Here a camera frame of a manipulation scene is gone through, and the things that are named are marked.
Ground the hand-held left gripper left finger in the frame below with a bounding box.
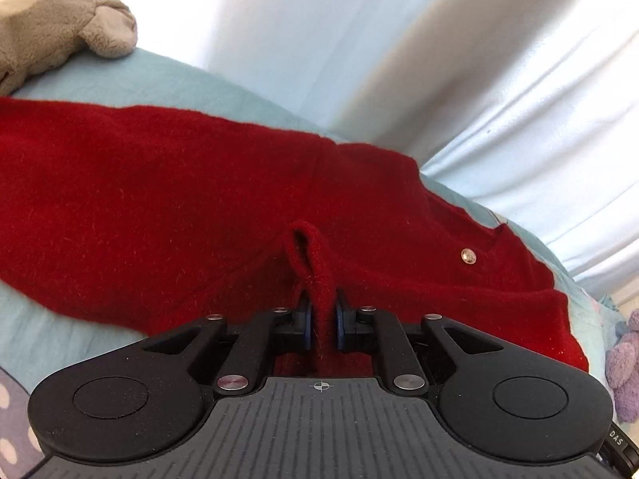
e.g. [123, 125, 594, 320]
[141, 291, 316, 396]

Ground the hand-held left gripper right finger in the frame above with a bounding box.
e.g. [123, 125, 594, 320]
[334, 287, 503, 393]

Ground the red knit cardigan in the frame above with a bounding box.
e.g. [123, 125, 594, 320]
[0, 97, 591, 379]

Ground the purple plush toy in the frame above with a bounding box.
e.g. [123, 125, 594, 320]
[605, 309, 639, 425]

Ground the light blue bed sheet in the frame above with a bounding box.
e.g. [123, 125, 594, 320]
[0, 47, 626, 410]

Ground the white curtain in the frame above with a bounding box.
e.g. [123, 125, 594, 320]
[93, 0, 639, 306]

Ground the polka dot cloth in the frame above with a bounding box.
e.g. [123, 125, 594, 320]
[0, 366, 47, 479]

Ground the beige plush toy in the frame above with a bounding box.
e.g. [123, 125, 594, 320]
[0, 0, 139, 97]

